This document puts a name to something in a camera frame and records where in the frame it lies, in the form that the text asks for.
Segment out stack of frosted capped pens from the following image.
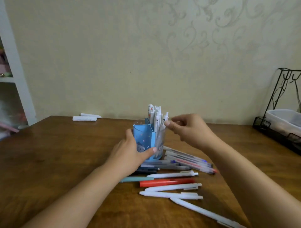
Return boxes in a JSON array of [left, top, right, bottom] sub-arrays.
[[140, 145, 218, 175]]

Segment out black wire rack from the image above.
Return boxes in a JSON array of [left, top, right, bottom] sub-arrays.
[[253, 68, 301, 155]]

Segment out person's right forearm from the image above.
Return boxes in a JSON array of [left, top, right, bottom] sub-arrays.
[[204, 138, 301, 228]]

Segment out pile of white pens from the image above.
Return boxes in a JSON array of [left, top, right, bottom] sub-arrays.
[[139, 171, 246, 228]]

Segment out red pen silver clip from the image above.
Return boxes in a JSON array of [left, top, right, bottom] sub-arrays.
[[139, 178, 196, 188]]

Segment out black pen white print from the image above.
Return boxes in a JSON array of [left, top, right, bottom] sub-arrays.
[[129, 170, 157, 175]]

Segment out person's right hand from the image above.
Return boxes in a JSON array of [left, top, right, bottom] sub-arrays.
[[164, 114, 220, 153]]

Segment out clear plastic container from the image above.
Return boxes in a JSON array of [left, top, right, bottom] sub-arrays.
[[266, 109, 301, 138]]

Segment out pink folding stand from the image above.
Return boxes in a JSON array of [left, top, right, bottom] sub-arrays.
[[0, 122, 20, 134]]

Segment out brown wooden table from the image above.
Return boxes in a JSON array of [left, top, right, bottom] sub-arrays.
[[0, 115, 301, 228]]

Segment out blue pen holder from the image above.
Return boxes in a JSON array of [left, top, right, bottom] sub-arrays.
[[132, 118, 166, 161]]

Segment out person's left hand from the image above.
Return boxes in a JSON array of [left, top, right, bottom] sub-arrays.
[[103, 128, 157, 180]]

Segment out person's left forearm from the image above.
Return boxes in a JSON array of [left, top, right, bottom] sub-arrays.
[[22, 164, 124, 228]]

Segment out bunch of white pens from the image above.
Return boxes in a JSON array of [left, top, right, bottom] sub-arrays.
[[147, 104, 169, 133]]

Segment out white shelf unit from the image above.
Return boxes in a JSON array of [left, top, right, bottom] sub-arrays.
[[0, 0, 37, 141]]

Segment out grey green pen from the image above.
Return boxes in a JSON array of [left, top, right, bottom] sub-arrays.
[[119, 176, 155, 183]]

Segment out thick rolled white paper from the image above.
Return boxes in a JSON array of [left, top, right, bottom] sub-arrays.
[[72, 116, 97, 122]]

